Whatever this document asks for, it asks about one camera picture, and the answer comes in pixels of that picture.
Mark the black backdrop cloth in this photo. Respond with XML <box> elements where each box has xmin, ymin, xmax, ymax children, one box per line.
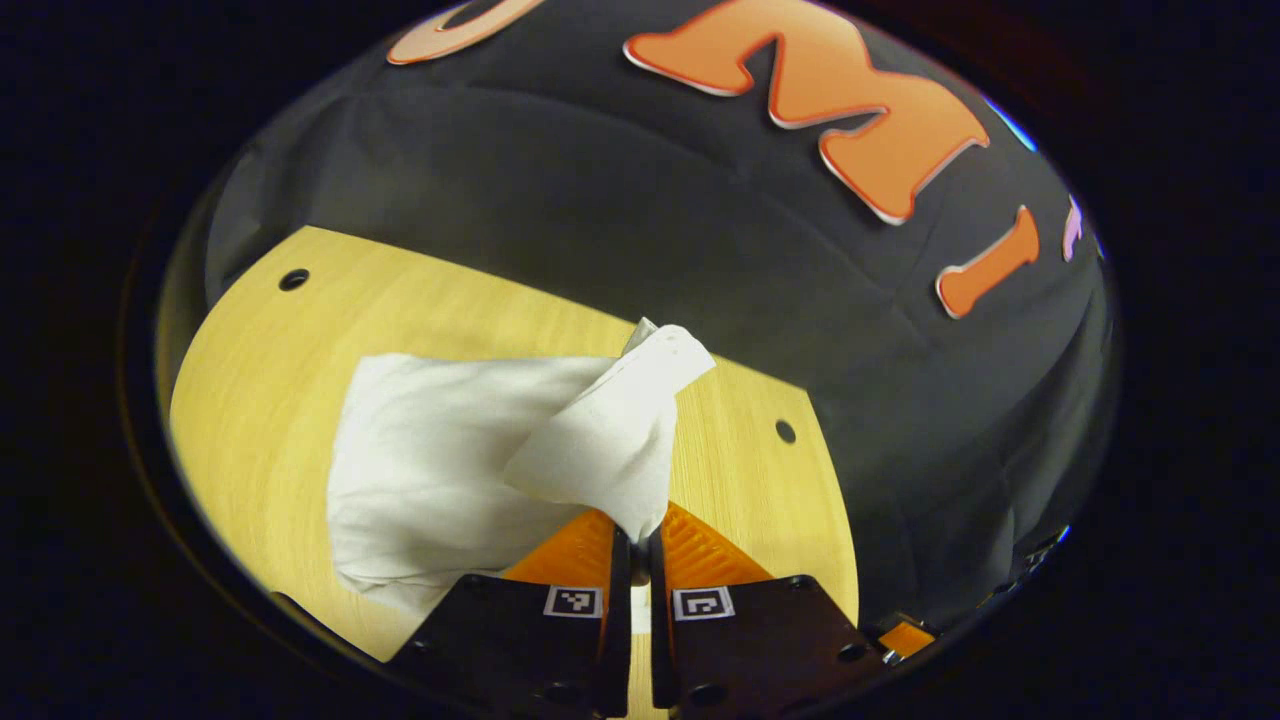
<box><xmin>205</xmin><ymin>0</ymin><xmax>1116</xmax><ymax>636</ymax></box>

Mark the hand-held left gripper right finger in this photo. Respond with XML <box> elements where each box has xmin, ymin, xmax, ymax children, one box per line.
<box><xmin>648</xmin><ymin>500</ymin><xmax>891</xmax><ymax>714</ymax></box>

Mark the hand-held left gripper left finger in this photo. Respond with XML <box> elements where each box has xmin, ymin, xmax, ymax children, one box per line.
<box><xmin>385</xmin><ymin>508</ymin><xmax>634</xmax><ymax>720</ymax></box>

